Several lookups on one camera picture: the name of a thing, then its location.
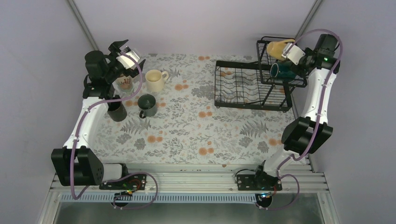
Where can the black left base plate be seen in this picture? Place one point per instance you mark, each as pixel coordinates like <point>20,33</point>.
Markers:
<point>130,185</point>

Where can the black wire dish rack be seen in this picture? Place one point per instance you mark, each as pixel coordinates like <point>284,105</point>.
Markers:
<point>250,86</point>

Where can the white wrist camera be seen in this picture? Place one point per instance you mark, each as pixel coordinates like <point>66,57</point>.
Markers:
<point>292,53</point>
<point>128,57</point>

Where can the aluminium rail frame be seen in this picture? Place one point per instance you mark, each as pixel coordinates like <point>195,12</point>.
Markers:
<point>196,194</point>

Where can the tall floral cream mug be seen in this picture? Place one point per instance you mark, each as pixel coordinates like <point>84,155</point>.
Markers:
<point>124,84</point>

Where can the floral patterned table mat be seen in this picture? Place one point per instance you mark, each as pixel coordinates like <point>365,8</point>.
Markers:
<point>187,127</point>

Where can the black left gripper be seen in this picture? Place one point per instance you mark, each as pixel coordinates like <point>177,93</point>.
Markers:
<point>114,48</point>

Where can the matte black mug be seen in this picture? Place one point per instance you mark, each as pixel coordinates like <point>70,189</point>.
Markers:
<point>117,111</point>

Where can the yellow mug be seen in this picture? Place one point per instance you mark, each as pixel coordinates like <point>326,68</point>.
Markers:
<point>275,49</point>

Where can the dark grey mug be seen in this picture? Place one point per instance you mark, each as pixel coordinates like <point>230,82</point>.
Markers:
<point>147,105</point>

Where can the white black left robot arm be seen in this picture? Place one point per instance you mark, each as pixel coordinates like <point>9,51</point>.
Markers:
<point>75,163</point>

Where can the short cream mug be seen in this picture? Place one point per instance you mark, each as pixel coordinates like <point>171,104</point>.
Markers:
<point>155,80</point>

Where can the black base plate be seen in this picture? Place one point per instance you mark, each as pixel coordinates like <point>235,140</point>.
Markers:
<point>130,185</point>
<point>247,182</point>

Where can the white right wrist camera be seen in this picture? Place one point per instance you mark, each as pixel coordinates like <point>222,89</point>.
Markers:
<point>292,53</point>

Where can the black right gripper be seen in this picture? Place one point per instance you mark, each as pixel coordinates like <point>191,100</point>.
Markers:
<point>300,73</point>

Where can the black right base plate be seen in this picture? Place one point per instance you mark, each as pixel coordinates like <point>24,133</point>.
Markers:
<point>247,182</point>

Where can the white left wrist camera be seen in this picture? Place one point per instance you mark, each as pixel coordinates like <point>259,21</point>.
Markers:
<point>128,57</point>

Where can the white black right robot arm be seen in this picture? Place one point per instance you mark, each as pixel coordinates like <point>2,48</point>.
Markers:
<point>311,130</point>

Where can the teal green mug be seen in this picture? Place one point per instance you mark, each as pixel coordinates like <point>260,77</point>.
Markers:
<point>282,70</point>

